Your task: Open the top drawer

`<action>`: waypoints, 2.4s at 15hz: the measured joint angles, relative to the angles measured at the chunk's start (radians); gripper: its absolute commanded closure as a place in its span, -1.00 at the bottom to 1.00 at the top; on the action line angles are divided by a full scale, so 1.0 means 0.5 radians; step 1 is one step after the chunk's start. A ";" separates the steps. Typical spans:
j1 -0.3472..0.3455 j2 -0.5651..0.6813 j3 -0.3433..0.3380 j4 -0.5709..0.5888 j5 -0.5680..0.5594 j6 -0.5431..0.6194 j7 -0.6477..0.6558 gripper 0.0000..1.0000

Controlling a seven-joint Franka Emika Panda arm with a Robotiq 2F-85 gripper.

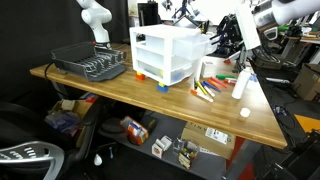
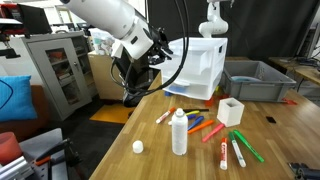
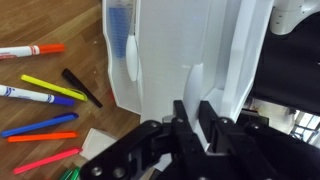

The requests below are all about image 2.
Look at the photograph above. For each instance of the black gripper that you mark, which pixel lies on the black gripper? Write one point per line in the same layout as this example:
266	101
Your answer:
156	41

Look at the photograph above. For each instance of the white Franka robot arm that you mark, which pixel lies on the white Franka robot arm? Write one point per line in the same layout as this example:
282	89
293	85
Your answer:
110	16

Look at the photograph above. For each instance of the small white background robot arm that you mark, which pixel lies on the small white background robot arm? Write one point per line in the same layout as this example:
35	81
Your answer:
213	26

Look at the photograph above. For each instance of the translucent drawer between two drawers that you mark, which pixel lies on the translucent drawer between two drawers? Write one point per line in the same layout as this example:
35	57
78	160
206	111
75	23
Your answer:
203	80

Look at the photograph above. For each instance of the translucent drawer with blue contents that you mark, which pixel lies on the translucent drawer with blue contents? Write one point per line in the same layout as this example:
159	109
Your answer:
193	91

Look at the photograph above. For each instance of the white marker with orange cap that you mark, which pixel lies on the white marker with orange cap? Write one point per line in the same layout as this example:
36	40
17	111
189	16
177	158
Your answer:
165	115

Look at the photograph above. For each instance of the plywood cabinet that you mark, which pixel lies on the plywood cabinet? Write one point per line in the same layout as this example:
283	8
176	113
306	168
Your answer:
103	76

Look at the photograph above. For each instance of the black marker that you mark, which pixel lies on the black marker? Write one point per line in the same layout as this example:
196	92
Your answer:
196	110

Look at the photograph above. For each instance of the yellow marker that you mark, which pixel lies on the yellow marker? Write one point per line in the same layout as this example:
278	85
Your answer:
193	113

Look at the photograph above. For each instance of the blue marker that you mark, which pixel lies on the blue marker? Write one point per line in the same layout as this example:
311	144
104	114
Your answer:
196	122

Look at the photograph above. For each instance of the orange floor mat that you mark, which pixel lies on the orange floor mat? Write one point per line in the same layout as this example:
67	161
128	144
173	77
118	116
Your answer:
110	114

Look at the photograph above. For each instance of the white plastic bottle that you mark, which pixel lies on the white plastic bottle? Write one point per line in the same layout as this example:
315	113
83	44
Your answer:
179	133

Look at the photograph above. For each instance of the blue plate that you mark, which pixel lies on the blue plate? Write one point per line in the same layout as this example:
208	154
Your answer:
243	79

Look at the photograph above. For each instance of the white square pen cup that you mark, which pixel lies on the white square pen cup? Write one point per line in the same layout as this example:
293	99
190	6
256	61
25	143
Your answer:
230	113

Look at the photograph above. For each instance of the pink marker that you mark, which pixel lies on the pink marker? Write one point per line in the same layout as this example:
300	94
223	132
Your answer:
213	132

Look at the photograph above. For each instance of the grey plastic dish rack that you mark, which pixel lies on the grey plastic dish rack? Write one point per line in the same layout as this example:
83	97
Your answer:
253	90

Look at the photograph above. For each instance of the white bottle cap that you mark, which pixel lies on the white bottle cap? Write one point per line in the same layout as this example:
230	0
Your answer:
137	147

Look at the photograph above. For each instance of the red and white marker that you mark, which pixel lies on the red and white marker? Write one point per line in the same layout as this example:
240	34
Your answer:
223	155

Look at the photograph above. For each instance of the grey cabinet with glass door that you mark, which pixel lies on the grey cabinet with glass door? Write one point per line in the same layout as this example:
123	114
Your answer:
40	66

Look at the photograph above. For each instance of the green and white marker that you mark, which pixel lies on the green and white marker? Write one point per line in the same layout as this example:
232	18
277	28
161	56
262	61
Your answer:
237	150

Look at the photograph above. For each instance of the all green marker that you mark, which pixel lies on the all green marker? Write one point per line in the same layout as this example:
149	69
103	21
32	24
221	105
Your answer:
248	145

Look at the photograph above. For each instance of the small black flat object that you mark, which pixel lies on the small black flat object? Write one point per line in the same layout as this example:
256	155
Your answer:
271	119

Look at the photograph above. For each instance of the brown sofa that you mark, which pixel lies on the brown sofa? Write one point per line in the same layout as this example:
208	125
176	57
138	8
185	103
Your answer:
33	125

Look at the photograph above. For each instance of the blue pillow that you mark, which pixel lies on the blue pillow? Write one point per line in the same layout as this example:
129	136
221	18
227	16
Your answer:
18	98

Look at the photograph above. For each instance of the grey metal clamp stand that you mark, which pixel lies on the grey metal clamp stand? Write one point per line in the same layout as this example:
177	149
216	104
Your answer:
36	160

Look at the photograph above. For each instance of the red cup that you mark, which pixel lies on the red cup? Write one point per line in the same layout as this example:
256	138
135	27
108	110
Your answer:
9	148

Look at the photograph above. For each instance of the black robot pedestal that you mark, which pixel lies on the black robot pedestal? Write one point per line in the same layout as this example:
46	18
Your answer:
133	83

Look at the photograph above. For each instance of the white plastic drawer unit frame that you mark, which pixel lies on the white plastic drawer unit frame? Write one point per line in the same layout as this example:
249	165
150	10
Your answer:
213	45

